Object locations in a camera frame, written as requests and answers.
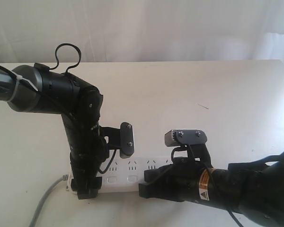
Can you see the white backdrop curtain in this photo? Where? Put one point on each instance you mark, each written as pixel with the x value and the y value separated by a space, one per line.
pixel 142 30

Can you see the white five-outlet power strip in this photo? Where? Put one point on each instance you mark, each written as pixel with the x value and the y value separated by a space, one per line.
pixel 124 175

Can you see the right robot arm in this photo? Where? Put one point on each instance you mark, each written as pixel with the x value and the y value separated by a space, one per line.
pixel 254 189

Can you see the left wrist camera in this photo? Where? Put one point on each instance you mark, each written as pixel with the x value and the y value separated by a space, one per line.
pixel 121 139

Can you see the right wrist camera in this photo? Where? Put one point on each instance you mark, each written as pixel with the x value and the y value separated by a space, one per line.
pixel 178 137

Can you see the white zip tie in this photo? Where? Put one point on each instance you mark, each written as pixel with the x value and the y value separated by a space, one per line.
pixel 20 80

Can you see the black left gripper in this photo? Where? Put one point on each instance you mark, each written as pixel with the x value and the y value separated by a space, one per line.
pixel 85 166

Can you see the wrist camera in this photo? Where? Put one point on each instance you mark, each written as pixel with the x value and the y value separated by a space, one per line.
pixel 121 139
pixel 178 137

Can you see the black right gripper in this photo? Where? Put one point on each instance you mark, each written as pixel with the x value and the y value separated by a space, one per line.
pixel 192 172

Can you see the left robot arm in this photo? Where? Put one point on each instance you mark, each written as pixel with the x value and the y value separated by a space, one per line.
pixel 75 100

